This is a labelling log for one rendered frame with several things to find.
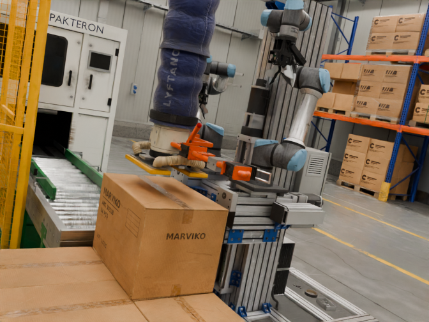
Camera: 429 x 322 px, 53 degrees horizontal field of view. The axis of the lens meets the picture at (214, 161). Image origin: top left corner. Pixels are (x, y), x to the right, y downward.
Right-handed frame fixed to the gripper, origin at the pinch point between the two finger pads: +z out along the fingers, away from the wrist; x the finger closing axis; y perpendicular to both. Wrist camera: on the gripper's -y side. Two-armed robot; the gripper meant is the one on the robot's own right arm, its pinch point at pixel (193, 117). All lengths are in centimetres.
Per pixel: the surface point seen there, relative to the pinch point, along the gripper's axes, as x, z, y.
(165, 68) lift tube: -35, -21, 33
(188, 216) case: -26, 39, 60
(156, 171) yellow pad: -37, 23, 47
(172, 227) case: -32, 43, 60
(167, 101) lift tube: -34, -7, 37
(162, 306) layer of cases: -34, 75, 67
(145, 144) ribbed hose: -31.2, 16.4, 14.1
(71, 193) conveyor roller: -35, 75, -100
